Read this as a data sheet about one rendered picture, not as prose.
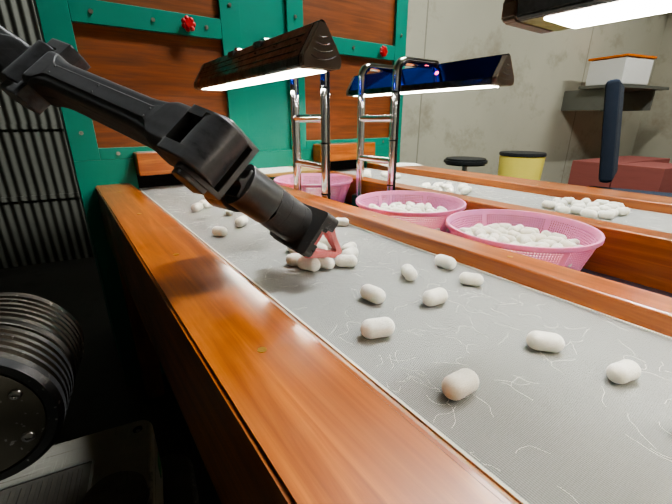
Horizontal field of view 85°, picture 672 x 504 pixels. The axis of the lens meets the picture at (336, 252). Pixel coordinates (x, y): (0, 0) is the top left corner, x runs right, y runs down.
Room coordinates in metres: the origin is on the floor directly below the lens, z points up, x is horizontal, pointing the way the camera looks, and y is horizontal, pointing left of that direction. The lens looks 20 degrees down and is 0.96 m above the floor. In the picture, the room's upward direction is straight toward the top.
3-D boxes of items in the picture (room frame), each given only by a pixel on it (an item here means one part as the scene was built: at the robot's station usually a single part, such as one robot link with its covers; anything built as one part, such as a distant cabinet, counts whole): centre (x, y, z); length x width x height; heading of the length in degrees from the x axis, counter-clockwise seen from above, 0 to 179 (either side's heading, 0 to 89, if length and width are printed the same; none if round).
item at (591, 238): (0.67, -0.35, 0.72); 0.27 x 0.27 x 0.10
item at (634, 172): (4.35, -3.58, 0.25); 1.40 x 0.99 x 0.51; 116
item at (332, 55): (0.95, 0.20, 1.08); 0.62 x 0.08 x 0.07; 36
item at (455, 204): (0.89, -0.18, 0.72); 0.27 x 0.27 x 0.10
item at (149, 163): (1.27, 0.51, 0.83); 0.30 x 0.06 x 0.07; 126
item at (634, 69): (4.48, -3.12, 1.45); 0.51 x 0.43 x 0.28; 116
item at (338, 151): (1.67, -0.04, 0.83); 0.30 x 0.06 x 0.07; 126
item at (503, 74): (1.28, -0.25, 1.08); 0.62 x 0.08 x 0.07; 36
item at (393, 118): (1.23, -0.19, 0.90); 0.20 x 0.19 x 0.45; 36
